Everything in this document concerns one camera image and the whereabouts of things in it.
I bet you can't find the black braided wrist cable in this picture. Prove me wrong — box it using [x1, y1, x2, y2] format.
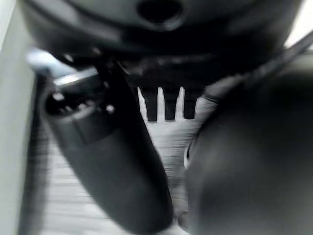
[206, 36, 313, 98]

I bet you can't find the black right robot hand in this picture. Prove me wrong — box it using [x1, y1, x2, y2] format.
[18, 0, 313, 235]

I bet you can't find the dark grey robot leg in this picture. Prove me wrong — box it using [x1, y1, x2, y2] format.
[183, 57, 313, 235]

